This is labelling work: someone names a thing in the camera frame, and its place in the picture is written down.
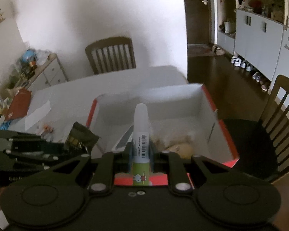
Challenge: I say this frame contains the orange toy ornament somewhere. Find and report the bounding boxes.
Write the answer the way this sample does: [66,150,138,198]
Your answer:
[42,124,54,134]

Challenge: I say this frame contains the black snack packet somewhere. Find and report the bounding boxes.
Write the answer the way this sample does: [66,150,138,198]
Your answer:
[64,122,100,155]

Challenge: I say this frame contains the blue globe toy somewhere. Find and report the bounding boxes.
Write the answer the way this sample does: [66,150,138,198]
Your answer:
[21,49,37,63]

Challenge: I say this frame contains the wooden chair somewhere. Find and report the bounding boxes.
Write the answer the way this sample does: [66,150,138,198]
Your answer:
[223,74,289,182]
[85,37,137,75]

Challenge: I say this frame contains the red cardboard box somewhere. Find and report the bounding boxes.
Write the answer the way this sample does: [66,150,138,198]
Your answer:
[86,83,240,186]

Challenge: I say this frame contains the white sideboard cabinet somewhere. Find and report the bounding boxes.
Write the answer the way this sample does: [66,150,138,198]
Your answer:
[25,53,69,92]

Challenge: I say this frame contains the far wooden chair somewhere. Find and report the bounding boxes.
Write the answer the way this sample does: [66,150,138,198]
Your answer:
[85,37,137,75]

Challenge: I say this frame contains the white wall cabinet unit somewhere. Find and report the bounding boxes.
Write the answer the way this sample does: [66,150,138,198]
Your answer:
[214,0,289,91]

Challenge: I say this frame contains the door mat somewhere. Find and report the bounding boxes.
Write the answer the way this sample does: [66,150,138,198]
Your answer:
[187,43,225,57]

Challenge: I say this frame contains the red paper bag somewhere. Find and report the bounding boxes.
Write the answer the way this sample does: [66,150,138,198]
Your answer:
[4,88,32,121]

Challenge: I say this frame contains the white paper sheet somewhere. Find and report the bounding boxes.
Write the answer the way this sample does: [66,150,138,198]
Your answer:
[24,101,51,131]

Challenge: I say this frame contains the blue rubber gloves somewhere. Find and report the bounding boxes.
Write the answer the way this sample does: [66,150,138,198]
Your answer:
[0,121,11,130]

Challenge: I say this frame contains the right wooden chair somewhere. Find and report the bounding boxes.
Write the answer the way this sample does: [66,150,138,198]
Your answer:
[223,74,289,182]

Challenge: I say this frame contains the dark entrance door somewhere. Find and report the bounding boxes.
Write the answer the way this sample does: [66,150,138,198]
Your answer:
[184,0,210,45]

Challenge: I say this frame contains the green glue bottle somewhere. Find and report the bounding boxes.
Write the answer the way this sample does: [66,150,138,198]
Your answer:
[132,103,150,186]

